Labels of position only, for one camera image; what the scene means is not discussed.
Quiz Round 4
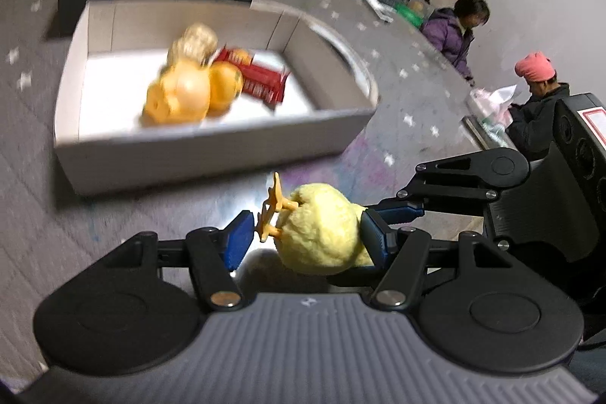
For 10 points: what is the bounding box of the round induction cooker inset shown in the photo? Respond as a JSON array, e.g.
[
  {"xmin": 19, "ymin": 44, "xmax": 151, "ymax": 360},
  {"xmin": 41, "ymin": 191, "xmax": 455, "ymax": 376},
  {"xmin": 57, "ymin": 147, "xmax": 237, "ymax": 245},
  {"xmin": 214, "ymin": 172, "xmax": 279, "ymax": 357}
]
[{"xmin": 302, "ymin": 13, "xmax": 380, "ymax": 107}]

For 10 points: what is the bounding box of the yellow rubber duck toy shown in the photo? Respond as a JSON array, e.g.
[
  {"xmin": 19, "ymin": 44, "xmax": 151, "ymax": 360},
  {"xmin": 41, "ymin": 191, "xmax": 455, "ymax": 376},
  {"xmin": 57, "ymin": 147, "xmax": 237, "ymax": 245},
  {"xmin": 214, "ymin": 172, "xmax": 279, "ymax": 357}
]
[{"xmin": 143, "ymin": 59, "xmax": 244, "ymax": 125}]

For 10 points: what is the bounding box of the person with pink hat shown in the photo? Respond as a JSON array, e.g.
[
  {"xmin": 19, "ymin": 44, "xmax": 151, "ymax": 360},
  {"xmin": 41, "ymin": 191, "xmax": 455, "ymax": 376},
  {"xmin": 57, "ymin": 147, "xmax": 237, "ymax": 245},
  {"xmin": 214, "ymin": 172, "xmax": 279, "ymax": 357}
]
[{"xmin": 506, "ymin": 51, "xmax": 570, "ymax": 161}]

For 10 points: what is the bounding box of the yellow plush chick toy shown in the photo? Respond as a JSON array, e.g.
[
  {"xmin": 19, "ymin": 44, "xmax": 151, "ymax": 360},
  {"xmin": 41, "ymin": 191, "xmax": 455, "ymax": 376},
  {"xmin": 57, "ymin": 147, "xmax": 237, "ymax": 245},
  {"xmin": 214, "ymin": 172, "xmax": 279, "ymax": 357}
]
[{"xmin": 256, "ymin": 173, "xmax": 373, "ymax": 276}]

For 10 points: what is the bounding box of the person in purple jacket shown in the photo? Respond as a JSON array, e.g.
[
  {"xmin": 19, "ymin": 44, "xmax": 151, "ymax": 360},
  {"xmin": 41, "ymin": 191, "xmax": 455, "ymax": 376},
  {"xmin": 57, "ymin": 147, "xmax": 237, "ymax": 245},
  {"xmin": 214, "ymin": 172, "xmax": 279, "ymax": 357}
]
[{"xmin": 420, "ymin": 0, "xmax": 490, "ymax": 87}]

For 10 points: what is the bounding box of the white cardboard box tray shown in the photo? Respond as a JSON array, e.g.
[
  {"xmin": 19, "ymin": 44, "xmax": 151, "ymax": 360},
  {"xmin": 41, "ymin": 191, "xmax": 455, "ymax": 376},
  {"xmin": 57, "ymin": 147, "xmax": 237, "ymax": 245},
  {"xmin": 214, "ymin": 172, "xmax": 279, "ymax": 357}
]
[{"xmin": 53, "ymin": 0, "xmax": 379, "ymax": 196}]

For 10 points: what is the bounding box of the tan peanut toy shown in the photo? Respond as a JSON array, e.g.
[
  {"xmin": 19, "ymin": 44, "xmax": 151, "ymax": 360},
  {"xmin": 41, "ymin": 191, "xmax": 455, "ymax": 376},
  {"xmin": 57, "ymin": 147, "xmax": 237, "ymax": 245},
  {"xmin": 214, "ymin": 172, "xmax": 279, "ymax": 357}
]
[{"xmin": 167, "ymin": 23, "xmax": 219, "ymax": 66}]

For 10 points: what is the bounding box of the grey star quilted table cover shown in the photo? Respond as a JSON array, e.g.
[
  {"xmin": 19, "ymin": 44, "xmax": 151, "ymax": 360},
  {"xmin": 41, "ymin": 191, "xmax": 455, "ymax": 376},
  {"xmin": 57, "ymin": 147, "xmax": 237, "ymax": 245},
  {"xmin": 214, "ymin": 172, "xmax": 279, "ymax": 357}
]
[{"xmin": 1, "ymin": 0, "xmax": 475, "ymax": 389}]

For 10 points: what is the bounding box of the red snack packet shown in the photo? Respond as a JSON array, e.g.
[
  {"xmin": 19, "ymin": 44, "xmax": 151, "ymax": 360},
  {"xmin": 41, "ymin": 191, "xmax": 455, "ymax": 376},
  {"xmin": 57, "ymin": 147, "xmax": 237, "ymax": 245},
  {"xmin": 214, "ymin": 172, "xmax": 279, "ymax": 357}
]
[{"xmin": 215, "ymin": 46, "xmax": 290, "ymax": 107}]

